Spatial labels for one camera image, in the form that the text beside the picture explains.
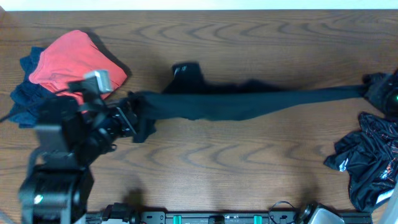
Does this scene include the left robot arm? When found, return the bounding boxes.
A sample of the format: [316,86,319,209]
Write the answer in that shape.
[19,77,135,223]

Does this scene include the folded red garment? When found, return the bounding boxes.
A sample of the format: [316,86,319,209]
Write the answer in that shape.
[29,30,127,104]

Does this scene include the plain black t-shirt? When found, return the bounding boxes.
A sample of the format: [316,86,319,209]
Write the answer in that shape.
[129,62,368,143]

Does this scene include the folded navy blue garment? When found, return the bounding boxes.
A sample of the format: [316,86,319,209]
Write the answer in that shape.
[9,47,55,128]

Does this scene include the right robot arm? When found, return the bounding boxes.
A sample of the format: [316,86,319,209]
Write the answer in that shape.
[324,73,397,223]

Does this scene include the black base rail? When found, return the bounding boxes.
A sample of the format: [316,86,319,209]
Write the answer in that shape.
[86,201,373,224]

